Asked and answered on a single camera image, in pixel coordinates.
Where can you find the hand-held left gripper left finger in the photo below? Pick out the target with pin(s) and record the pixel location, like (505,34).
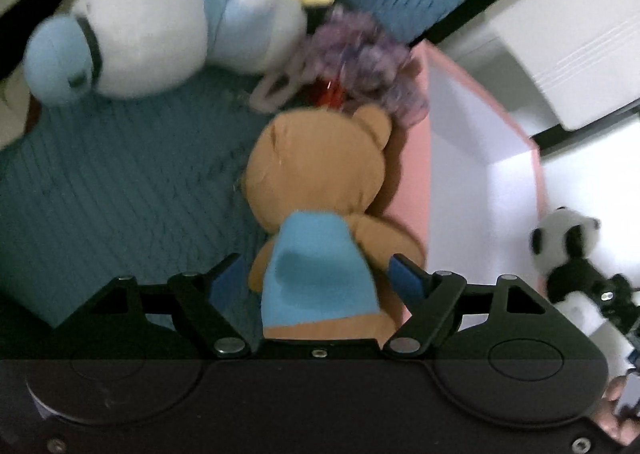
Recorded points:
(227,280)

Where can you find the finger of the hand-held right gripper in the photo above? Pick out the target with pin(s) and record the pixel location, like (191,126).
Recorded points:
(617,301)

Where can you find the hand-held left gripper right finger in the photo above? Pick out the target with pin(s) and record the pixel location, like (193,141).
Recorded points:
(402,278)

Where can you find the panda plush toy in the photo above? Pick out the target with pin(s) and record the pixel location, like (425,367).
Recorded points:
(565,239)

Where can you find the pink storage box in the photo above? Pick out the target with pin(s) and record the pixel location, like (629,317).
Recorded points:
(475,184)

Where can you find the brown teddy bear blue shirt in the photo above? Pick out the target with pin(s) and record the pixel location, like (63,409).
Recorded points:
(315,169)

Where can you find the person's right hand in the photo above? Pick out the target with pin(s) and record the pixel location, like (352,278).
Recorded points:
(607,421)

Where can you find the teal quilted bedspread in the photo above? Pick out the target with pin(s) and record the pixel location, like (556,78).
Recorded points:
(125,184)

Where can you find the pink hair claw clip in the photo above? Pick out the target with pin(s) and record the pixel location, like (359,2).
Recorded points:
(272,91)

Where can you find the purple fuzzy plush toy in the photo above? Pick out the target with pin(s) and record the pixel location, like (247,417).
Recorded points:
(365,59)

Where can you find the white cabinet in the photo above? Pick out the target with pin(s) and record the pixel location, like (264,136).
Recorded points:
(570,49)

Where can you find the white and blue plush duck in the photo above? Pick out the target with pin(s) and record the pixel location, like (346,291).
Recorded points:
(150,29)

